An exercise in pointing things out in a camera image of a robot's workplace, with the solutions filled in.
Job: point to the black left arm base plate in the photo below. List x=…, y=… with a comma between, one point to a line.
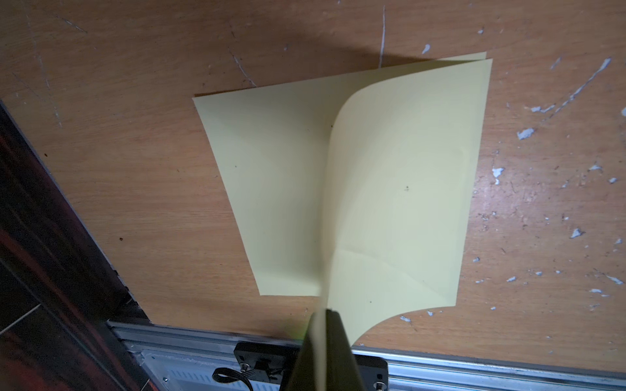
x=274, y=364

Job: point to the aluminium front frame rail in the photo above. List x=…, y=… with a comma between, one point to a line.
x=182, y=359

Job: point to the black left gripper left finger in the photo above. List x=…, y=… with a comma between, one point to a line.
x=303, y=372

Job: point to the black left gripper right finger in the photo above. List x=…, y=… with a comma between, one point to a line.
x=342, y=371

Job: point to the pale yellow paper sheet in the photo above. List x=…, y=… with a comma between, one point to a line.
x=270, y=144

